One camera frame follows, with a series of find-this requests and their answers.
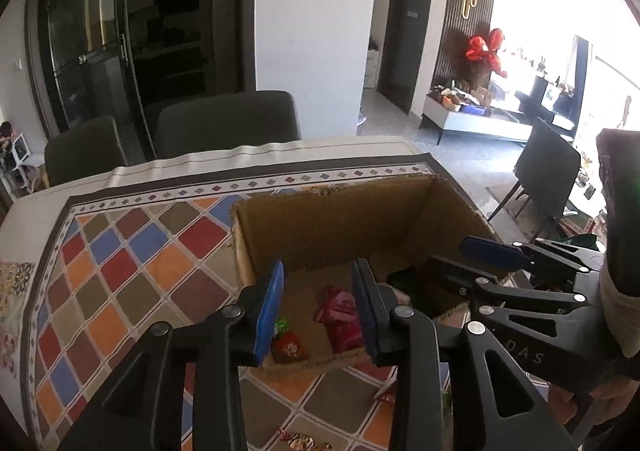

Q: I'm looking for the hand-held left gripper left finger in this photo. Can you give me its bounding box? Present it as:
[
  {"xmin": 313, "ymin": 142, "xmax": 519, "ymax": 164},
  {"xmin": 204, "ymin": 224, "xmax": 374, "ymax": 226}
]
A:
[{"xmin": 57, "ymin": 258, "xmax": 286, "ymax": 451}]

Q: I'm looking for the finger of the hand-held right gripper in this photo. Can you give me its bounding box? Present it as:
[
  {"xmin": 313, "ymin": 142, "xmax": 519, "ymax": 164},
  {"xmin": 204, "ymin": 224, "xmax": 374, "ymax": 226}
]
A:
[
  {"xmin": 427, "ymin": 255, "xmax": 598, "ymax": 337},
  {"xmin": 460, "ymin": 235, "xmax": 602, "ymax": 278}
]

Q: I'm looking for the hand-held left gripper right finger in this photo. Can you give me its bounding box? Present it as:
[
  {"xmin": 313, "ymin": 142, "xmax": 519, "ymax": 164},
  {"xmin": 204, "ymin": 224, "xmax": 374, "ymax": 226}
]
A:
[{"xmin": 351, "ymin": 257, "xmax": 573, "ymax": 451}]

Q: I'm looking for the maroon striped snack packet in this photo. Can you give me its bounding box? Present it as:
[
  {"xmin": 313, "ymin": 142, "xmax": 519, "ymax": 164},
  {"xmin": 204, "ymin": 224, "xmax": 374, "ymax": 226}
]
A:
[
  {"xmin": 327, "ymin": 318, "xmax": 365, "ymax": 354},
  {"xmin": 313, "ymin": 285, "xmax": 357, "ymax": 327}
]

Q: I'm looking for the cream candy packet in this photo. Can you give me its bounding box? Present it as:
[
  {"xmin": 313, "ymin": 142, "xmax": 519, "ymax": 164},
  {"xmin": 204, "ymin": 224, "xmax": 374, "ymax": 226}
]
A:
[{"xmin": 377, "ymin": 282, "xmax": 412, "ymax": 306}]

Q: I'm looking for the small red candy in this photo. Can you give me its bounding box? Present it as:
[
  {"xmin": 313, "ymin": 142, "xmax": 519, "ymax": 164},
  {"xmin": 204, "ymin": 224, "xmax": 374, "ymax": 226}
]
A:
[{"xmin": 272, "ymin": 318, "xmax": 311, "ymax": 364}]

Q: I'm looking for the brown cardboard box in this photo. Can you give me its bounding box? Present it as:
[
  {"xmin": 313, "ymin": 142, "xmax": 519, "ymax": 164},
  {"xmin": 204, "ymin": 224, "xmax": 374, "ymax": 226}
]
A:
[{"xmin": 229, "ymin": 172, "xmax": 511, "ymax": 372}]

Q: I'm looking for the person's right forearm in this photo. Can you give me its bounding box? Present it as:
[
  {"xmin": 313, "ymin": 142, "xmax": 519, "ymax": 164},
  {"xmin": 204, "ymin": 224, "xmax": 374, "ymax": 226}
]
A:
[{"xmin": 595, "ymin": 128, "xmax": 640, "ymax": 362}]

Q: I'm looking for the person's right hand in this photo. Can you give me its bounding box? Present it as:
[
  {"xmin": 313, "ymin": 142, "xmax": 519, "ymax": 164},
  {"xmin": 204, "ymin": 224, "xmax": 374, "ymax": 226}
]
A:
[{"xmin": 547, "ymin": 365, "xmax": 640, "ymax": 428}]

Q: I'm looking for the dark grey slim chair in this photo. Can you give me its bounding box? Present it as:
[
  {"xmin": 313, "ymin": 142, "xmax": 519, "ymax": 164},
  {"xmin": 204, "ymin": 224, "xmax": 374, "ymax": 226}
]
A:
[{"xmin": 487, "ymin": 117, "xmax": 583, "ymax": 227}]

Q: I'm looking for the white low cabinet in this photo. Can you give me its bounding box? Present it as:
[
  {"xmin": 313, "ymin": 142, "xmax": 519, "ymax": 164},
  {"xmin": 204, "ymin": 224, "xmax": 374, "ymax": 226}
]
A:
[{"xmin": 420, "ymin": 94, "xmax": 533, "ymax": 146}]

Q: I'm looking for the colourful checked tablecloth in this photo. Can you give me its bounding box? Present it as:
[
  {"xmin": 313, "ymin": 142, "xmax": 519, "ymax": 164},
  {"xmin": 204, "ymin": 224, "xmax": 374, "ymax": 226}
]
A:
[{"xmin": 0, "ymin": 135, "xmax": 453, "ymax": 451}]

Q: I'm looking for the pile of assorted household items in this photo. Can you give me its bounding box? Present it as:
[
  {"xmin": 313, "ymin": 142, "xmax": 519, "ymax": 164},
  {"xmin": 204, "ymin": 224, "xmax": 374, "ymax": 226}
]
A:
[{"xmin": 432, "ymin": 81, "xmax": 501, "ymax": 114}]

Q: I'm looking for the black television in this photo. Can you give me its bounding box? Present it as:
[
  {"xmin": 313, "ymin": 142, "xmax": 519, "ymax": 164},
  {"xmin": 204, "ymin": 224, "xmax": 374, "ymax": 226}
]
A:
[{"xmin": 530, "ymin": 76, "xmax": 576, "ymax": 127}]

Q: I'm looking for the grey upholstered dining chair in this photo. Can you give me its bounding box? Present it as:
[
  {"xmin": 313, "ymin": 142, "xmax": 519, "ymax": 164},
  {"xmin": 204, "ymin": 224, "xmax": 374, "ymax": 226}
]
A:
[
  {"xmin": 44, "ymin": 115, "xmax": 126, "ymax": 187},
  {"xmin": 155, "ymin": 90, "xmax": 302, "ymax": 159}
]

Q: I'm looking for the red balloon bow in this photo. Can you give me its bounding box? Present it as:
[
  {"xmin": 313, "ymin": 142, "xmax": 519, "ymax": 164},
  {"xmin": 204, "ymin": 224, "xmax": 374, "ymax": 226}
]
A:
[{"xmin": 466, "ymin": 28, "xmax": 508, "ymax": 78}]

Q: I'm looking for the white hallway shelf unit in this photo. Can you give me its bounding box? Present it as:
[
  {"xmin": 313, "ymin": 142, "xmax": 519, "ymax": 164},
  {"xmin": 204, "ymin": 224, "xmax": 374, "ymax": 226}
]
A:
[{"xmin": 362, "ymin": 44, "xmax": 381, "ymax": 89}]

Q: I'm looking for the dark interior door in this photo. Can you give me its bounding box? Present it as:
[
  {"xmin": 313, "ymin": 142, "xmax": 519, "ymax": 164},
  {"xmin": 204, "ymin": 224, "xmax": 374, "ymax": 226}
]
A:
[{"xmin": 376, "ymin": 0, "xmax": 438, "ymax": 114}]

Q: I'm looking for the beige floral cloth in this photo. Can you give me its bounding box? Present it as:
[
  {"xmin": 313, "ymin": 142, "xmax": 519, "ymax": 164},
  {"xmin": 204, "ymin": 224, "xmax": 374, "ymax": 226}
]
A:
[{"xmin": 0, "ymin": 258, "xmax": 36, "ymax": 372}]

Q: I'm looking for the small white rack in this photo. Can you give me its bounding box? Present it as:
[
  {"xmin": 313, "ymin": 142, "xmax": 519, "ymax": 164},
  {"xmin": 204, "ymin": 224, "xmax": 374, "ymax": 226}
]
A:
[{"xmin": 0, "ymin": 121, "xmax": 41, "ymax": 197}]

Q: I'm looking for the black framed glass sliding door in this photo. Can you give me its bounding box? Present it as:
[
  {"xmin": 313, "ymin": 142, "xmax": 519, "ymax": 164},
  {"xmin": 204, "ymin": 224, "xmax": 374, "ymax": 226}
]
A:
[{"xmin": 25, "ymin": 0, "xmax": 251, "ymax": 162}]

